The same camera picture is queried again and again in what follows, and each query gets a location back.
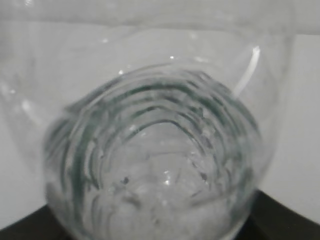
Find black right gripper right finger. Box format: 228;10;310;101
237;190;320;240

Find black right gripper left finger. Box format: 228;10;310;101
0;205;73;240

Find clear green-label water bottle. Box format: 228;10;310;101
0;10;294;240

